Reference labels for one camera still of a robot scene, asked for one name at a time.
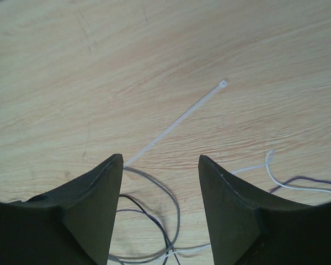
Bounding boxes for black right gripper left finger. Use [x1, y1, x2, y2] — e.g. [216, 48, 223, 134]
[0, 154, 123, 264]

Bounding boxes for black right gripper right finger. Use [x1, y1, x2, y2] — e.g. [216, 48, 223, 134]
[198, 155, 331, 265]

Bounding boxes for dark brown wire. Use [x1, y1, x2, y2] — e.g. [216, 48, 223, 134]
[118, 194, 181, 265]

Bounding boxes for grey wire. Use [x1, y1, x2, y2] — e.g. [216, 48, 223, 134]
[107, 167, 181, 263]

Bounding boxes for white zip tie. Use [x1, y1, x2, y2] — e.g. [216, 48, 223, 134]
[124, 80, 227, 168]

